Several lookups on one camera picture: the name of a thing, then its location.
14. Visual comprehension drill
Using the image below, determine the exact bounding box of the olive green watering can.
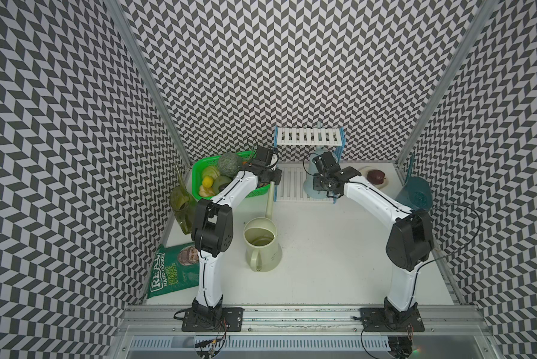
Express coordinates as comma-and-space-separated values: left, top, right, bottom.
170, 165, 197, 235

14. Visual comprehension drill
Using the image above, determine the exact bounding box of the teal watering can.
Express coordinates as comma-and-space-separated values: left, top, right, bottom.
395, 153, 433, 210

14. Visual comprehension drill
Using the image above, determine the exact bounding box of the light blue watering can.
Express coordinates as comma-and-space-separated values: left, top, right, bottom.
303, 147, 337, 200

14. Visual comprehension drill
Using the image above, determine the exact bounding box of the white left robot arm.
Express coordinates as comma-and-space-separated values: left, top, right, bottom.
191, 147, 282, 317

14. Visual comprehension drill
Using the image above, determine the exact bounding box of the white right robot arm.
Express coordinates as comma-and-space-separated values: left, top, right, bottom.
310, 151, 434, 315

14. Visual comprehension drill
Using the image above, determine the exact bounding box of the blue and white wooden shelf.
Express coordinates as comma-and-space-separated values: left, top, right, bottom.
273, 123, 346, 203

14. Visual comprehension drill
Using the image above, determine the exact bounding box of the cream watering can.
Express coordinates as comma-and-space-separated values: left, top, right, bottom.
243, 197, 283, 272

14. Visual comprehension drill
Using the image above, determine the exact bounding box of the cream square plate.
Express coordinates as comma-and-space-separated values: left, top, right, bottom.
359, 166, 389, 189

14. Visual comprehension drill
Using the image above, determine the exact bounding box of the dark red apple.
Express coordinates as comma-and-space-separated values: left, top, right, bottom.
366, 169, 386, 185

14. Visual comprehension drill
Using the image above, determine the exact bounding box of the yellow toy lemon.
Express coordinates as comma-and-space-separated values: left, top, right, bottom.
202, 176, 215, 188

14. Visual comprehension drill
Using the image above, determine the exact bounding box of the green plastic basket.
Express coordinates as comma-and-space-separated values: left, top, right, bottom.
191, 150, 274, 201

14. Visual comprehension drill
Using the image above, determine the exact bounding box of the green snack bag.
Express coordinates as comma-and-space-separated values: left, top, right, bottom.
147, 243, 200, 299

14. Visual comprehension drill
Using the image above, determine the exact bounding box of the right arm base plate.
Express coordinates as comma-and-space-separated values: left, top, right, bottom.
359, 306, 425, 334

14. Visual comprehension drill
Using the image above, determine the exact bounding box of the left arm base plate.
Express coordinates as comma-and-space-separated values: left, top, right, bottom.
182, 307, 244, 334

